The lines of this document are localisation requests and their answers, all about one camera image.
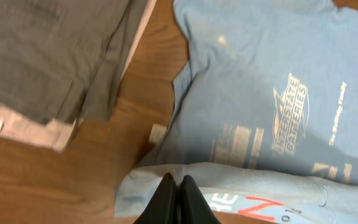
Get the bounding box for folded beige trousers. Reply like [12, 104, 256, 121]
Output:
[0, 0, 158, 153]

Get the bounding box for light blue printed t-shirt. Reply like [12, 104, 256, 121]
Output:
[115, 0, 358, 223]

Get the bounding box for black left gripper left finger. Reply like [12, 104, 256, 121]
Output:
[134, 173, 177, 224]

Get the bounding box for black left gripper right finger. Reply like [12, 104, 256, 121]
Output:
[177, 175, 221, 224]

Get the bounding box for folded grey trousers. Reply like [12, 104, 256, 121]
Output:
[0, 0, 150, 125]

